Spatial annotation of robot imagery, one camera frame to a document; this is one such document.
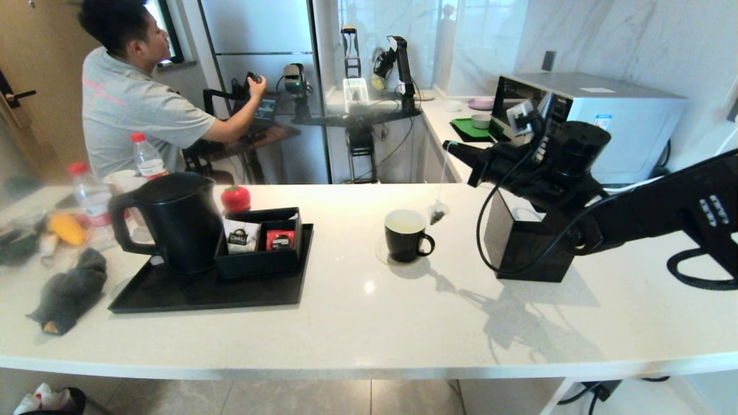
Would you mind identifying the black teleoperation controller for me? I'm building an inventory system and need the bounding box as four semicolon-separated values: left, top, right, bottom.
202;71;264;119

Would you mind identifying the black door handle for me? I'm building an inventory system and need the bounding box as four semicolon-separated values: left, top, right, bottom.
0;70;37;110

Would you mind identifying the red package with white label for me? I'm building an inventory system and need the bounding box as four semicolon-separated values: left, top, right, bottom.
265;229;296;251

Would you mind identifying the black rectangular serving tray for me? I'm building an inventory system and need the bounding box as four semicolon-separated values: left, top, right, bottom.
108;224;314;315

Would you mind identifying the dark grey cloth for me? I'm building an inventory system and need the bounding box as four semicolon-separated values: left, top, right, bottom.
27;248;109;336

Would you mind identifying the white power cable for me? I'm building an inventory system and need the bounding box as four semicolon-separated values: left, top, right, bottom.
603;124;738;194

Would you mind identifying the silver refrigerator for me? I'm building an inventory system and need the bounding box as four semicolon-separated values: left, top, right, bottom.
197;0;332;185

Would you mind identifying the white Chali tea packet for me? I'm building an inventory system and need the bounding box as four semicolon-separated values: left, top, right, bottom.
224;220;260;255

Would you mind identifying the black ceramic mug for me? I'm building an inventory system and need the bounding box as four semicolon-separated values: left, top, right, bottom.
384;209;435;263

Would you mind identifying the red toy tomato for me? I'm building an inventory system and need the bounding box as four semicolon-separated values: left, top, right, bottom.
221;186;252;214

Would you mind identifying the white plastic holder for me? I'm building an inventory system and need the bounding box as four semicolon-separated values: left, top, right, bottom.
342;78;370;114

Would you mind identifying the black electric kettle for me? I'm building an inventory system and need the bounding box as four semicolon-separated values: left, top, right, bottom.
108;172;223;276

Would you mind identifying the black tissue box white lid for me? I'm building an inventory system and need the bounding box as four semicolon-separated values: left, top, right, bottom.
483;187;577;283

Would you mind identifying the person in grey t-shirt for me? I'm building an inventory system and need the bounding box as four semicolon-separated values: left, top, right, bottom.
78;0;268;179

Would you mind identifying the yellow toy corn cob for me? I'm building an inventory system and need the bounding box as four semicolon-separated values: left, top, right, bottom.
47;213;90;247

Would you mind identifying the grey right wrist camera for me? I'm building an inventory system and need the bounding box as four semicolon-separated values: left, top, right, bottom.
506;99;545;139

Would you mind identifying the clear round coaster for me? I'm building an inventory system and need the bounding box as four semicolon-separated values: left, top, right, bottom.
374;235;425;267

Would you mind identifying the window with dark frame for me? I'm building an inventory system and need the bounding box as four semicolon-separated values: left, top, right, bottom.
144;0;185;66

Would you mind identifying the black microwave power cable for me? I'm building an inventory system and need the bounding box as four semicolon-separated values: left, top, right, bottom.
652;138;674;176

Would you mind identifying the clear water bottle red cap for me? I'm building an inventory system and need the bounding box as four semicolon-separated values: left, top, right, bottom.
68;163;115;230
130;133;168;178

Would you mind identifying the black laptop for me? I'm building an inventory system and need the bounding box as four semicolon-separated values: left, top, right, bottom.
251;93;281;132

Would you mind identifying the black looped power cable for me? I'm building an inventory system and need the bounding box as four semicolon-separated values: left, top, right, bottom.
556;376;672;415

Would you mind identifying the black ladder-shaped frame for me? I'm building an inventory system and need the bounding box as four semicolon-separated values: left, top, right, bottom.
340;24;362;78

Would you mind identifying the dark green packet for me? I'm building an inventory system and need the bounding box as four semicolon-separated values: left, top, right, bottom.
0;228;41;269

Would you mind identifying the black corrugated hose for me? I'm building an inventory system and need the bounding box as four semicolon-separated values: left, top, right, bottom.
667;248;738;291

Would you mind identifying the silver microwave oven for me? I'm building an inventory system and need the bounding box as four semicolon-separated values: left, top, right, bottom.
491;72;688;185

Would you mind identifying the black round stand table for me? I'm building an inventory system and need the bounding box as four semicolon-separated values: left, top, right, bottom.
291;107;423;185

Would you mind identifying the brown wooden desk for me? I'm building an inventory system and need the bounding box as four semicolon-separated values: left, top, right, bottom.
184;124;302;185

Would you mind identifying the green cutting board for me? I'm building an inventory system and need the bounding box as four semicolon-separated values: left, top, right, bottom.
449;118;503;144

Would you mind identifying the black sachet organizer box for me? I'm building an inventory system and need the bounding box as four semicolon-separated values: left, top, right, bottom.
213;207;303;281

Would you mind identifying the grey kitchen base cabinet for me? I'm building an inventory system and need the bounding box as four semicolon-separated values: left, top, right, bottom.
424;118;462;184

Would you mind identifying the black trash bin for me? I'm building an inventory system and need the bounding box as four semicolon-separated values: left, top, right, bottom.
12;383;87;415

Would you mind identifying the black camera on stand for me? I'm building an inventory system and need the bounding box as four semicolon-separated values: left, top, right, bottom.
283;63;312;122

